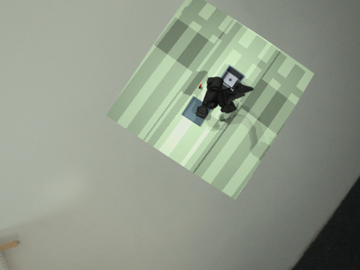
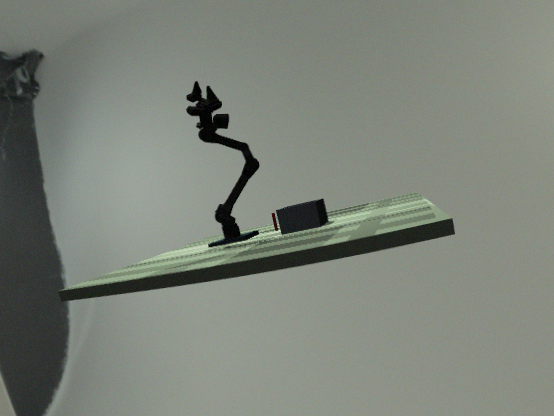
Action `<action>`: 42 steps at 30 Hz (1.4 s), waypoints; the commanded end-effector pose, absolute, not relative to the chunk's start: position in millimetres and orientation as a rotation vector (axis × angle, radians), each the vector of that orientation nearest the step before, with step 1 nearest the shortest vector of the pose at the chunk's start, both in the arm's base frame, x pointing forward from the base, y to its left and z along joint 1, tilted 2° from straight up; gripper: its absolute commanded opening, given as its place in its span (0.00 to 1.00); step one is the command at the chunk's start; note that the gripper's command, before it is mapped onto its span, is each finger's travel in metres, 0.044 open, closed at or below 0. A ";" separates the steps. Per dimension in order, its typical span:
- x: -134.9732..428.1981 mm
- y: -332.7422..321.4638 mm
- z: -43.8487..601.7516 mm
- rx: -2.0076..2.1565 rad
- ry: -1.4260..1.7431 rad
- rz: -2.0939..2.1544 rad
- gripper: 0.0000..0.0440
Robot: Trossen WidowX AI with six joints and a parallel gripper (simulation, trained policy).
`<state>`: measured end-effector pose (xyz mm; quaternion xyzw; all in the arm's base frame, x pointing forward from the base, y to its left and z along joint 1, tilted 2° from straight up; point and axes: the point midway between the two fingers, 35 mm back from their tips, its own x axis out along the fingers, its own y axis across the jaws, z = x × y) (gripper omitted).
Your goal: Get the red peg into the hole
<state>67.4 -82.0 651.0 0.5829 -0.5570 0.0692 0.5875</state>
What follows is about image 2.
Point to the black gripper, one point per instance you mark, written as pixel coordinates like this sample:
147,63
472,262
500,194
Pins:
210,104

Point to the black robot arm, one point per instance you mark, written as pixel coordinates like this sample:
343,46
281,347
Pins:
229,227

